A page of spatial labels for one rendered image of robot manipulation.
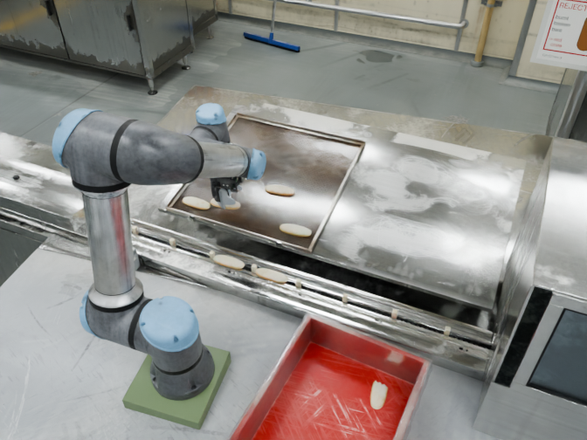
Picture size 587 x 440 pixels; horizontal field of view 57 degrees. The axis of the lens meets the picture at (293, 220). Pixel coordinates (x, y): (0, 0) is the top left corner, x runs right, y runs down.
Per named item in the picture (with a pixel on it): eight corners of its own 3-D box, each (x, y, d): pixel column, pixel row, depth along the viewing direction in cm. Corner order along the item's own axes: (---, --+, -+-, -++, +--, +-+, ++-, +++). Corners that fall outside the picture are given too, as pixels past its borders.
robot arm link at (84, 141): (134, 363, 119) (113, 133, 91) (78, 342, 123) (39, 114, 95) (163, 328, 129) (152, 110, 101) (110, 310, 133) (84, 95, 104)
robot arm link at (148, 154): (179, 130, 90) (272, 144, 137) (122, 117, 92) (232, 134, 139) (167, 198, 91) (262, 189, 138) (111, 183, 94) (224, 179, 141)
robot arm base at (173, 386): (202, 406, 125) (196, 385, 118) (141, 393, 127) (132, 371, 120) (222, 350, 135) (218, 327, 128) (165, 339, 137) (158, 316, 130)
